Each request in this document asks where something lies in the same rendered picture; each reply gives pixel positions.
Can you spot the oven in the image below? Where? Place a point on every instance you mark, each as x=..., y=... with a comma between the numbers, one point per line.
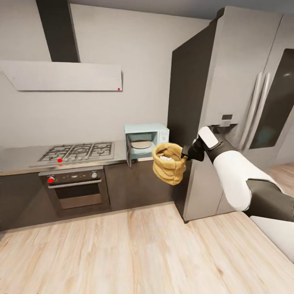
x=72, y=191

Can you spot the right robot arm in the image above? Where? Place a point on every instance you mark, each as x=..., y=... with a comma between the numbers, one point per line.
x=248, y=189

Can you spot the fridge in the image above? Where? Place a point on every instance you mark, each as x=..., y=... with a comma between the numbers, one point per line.
x=236, y=75

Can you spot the range hood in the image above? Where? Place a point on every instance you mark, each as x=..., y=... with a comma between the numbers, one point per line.
x=65, y=71

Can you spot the burner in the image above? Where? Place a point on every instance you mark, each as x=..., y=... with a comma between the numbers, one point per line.
x=76, y=153

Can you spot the popcorn bag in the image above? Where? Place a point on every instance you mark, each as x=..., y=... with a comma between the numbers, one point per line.
x=169, y=171

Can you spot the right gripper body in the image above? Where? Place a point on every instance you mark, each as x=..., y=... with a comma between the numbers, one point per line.
x=190, y=152

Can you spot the microwave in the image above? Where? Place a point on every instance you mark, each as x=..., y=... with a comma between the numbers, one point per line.
x=144, y=137

